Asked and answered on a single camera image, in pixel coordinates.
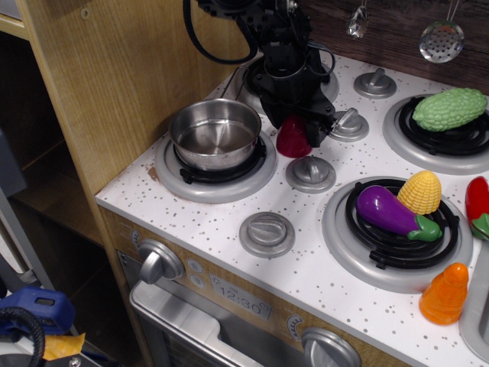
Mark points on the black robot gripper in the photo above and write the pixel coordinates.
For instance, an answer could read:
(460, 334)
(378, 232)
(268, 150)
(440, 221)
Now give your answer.
(297, 92)

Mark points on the dark red toy sweet potato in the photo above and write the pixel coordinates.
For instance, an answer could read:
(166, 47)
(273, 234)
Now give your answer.
(292, 141)

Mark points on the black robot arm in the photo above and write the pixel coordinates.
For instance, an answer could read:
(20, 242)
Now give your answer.
(276, 30)

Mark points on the silver stove knob upper middle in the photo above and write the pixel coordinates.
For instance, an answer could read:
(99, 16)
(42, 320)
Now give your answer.
(349, 126)

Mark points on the silver stove knob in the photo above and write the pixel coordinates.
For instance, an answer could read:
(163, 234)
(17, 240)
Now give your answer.
(310, 175)
(349, 126)
(375, 85)
(267, 235)

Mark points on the silver stove knob lower middle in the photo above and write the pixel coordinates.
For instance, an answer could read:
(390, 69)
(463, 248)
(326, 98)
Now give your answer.
(310, 175)

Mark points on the stainless steel pan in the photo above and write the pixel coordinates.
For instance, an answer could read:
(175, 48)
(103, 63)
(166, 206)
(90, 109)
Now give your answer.
(215, 134)

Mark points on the front left stove burner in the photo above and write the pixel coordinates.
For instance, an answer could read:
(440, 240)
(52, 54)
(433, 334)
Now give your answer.
(215, 187)

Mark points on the silver stove knob back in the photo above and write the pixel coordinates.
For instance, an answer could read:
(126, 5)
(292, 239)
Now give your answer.
(375, 85)

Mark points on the silver stove knob front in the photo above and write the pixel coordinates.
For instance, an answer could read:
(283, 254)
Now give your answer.
(267, 235)

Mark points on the front right stove burner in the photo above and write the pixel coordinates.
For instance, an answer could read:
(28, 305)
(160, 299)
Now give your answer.
(385, 259)

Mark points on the back right stove burner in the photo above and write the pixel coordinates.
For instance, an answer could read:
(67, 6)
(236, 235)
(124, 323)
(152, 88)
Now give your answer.
(459, 151)

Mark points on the purple toy eggplant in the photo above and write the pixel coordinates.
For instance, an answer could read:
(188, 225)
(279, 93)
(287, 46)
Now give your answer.
(379, 207)

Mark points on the yellow toy corn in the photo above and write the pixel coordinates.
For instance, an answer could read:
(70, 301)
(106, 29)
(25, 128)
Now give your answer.
(422, 193)

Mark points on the green toy bitter gourd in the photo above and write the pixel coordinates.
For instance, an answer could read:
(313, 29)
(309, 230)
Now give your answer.
(450, 109)

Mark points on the hanging slotted skimmer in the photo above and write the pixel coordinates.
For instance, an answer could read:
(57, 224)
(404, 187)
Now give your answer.
(442, 41)

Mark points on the oven clock display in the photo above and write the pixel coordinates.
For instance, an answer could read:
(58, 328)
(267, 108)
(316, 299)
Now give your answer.
(241, 297)

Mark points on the red toy pepper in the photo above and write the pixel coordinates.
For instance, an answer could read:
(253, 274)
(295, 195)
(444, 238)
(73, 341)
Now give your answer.
(476, 205)

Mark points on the silver oven knob left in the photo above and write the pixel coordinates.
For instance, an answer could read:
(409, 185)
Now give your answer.
(158, 262)

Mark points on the silver oven knob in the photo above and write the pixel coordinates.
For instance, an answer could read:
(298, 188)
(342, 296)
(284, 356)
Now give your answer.
(325, 348)
(158, 262)

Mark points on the wooden side shelf unit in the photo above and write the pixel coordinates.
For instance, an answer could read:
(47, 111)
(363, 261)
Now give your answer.
(51, 206)

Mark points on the silver oven knob right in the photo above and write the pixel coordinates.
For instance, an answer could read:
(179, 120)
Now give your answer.
(325, 348)

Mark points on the orange toy carrot piece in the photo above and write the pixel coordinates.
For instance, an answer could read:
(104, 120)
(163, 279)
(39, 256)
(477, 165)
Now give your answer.
(443, 300)

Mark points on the blue clamp tool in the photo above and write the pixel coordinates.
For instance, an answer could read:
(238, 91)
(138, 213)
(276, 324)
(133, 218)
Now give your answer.
(52, 309)

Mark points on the yellow tape piece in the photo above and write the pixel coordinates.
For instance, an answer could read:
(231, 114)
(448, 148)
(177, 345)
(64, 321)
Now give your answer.
(58, 347)

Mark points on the grey oven door handle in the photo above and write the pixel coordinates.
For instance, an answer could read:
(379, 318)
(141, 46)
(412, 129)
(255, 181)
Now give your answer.
(209, 330)

